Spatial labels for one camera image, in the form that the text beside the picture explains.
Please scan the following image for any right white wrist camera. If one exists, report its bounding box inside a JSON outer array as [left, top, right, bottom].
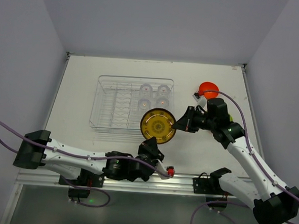
[[193, 92, 207, 108]]

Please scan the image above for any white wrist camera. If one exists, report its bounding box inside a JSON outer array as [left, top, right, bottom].
[[193, 92, 207, 108], [155, 160, 175, 180]]

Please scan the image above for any clear plastic rack tray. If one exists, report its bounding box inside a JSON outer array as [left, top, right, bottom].
[[89, 74, 179, 134]]

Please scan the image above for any olive brown plate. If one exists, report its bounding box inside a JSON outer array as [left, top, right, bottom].
[[139, 108, 176, 144]]

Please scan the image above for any orange bowl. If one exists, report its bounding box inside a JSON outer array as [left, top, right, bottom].
[[199, 82, 219, 99]]

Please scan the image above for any aluminium mounting rail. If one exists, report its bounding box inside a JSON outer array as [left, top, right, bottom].
[[15, 163, 252, 199]]

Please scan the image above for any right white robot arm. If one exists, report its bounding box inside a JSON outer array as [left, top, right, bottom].
[[172, 98, 299, 224]]

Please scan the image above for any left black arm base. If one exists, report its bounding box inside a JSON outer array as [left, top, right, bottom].
[[68, 169, 104, 200]]

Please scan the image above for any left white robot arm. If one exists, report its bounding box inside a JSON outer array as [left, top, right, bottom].
[[13, 130, 168, 181]]

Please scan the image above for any clear glass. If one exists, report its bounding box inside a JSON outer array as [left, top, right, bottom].
[[139, 83, 153, 99], [157, 84, 171, 99], [155, 97, 170, 110], [137, 98, 152, 116]]

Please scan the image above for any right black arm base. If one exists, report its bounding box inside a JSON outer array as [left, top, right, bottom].
[[193, 167, 232, 202]]

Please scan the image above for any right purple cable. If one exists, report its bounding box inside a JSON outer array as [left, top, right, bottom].
[[191, 89, 299, 224]]

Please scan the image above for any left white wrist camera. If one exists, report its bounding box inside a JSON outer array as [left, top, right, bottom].
[[155, 160, 175, 180]]

